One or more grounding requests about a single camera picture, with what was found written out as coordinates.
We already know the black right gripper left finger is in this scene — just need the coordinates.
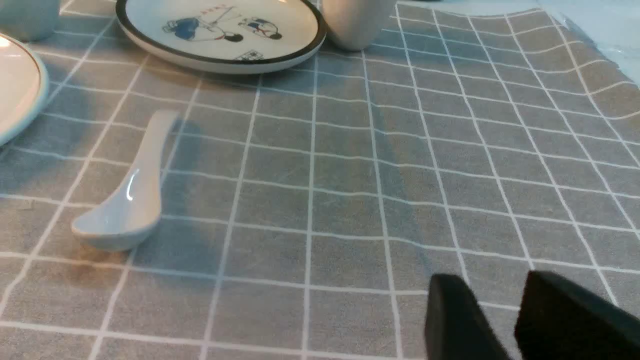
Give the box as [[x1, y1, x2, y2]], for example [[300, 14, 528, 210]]
[[424, 273, 510, 360]]

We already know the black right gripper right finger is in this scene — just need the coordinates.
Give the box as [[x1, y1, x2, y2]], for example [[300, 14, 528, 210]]
[[514, 270, 640, 360]]

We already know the pale blue ceramic cup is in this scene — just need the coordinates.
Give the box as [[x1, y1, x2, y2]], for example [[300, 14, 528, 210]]
[[0, 0, 61, 43]]

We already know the white black-rimmed cup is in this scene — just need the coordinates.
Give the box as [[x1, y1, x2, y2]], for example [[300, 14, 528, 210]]
[[320, 0, 397, 52]]

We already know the plain white ceramic spoon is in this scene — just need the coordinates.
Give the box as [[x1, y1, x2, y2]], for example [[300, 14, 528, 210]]
[[70, 109, 179, 252]]

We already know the illustrated black-rimmed plate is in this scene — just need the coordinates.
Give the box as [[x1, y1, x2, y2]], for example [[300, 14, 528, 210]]
[[115, 0, 328, 75]]

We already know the pale blue flat plate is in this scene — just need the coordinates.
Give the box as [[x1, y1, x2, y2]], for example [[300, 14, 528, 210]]
[[0, 34, 50, 146]]

